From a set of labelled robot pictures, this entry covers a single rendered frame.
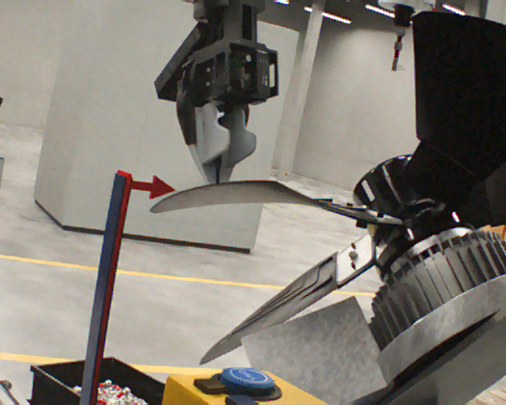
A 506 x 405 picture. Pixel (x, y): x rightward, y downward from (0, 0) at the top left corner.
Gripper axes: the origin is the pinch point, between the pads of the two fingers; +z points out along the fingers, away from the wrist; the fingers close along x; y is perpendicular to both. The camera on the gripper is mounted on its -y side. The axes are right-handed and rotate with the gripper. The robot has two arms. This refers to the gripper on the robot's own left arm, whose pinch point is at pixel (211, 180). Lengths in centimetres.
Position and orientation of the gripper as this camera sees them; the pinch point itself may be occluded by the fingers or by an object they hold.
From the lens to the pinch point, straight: 84.8
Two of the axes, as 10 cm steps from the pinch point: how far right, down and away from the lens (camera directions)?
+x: 7.7, 0.8, 6.3
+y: 6.4, -1.1, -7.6
